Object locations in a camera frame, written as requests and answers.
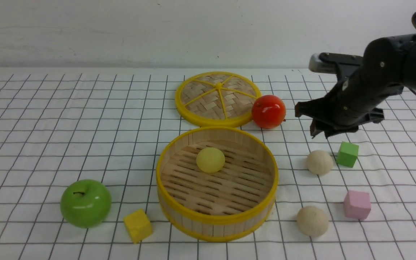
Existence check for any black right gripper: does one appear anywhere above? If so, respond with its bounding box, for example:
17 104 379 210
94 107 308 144
294 69 403 139

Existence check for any beige bun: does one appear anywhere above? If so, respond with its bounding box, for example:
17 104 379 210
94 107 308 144
305 150 334 176
296 206 329 237

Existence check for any yellow bun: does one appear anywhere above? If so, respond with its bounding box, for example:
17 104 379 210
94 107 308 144
195 147 226 173

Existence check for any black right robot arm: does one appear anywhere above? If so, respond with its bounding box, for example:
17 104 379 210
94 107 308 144
294 12 416 138

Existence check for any woven bamboo steamer lid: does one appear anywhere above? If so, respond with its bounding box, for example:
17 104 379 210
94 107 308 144
175 72 261 128

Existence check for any bamboo steamer tray yellow rim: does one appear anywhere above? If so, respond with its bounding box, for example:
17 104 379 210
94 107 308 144
156 126 279 243

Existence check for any red tomato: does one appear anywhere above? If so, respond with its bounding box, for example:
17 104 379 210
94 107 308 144
251 95 287 129

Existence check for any green cube block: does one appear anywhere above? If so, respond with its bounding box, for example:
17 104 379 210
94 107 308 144
336 142 359 168

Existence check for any pink cube block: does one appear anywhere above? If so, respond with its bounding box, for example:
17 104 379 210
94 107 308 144
343 190 372 220

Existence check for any yellow cube block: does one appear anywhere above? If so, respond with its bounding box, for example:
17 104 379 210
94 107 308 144
123 209 153 244

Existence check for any green apple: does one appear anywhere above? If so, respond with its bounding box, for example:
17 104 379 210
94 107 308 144
60 179 112 228

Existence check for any white grid tablecloth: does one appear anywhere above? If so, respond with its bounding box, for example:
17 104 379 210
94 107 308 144
0 69 416 260

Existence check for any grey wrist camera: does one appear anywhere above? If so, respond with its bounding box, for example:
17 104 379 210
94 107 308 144
308 52 363 81

